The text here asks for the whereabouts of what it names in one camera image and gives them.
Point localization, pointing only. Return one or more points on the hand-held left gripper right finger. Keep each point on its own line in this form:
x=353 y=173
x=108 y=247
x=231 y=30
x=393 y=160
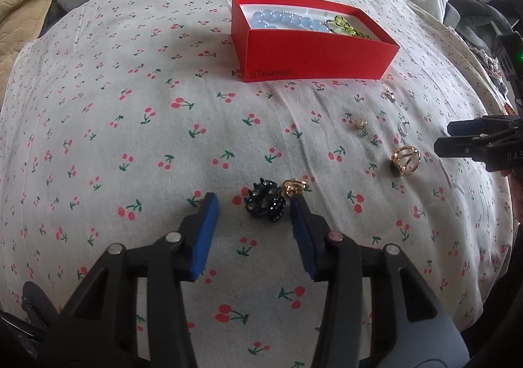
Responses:
x=304 y=239

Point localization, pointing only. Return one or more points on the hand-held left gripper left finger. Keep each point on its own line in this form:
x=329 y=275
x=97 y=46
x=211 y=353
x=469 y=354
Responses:
x=204 y=235

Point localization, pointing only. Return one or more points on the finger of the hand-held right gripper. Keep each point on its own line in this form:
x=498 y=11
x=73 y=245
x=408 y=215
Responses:
x=459 y=147
x=470 y=126

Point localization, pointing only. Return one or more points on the black rhinestone hair claw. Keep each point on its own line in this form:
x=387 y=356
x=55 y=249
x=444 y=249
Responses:
x=264 y=201

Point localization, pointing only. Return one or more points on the red cardboard box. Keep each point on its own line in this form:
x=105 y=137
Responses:
x=314 y=55

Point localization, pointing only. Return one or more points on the small star earring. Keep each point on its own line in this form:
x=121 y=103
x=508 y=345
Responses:
x=389 y=95

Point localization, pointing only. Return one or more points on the pearl stud earring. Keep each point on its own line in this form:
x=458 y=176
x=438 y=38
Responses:
x=361 y=124

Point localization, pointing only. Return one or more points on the cherry print cloth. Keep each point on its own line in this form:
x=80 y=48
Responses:
x=143 y=147

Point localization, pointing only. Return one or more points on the dark grey cushion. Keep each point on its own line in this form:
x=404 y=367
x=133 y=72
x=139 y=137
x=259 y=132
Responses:
x=478 y=14

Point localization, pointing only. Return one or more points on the beige quilted blanket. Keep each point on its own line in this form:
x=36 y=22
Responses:
x=24 y=4

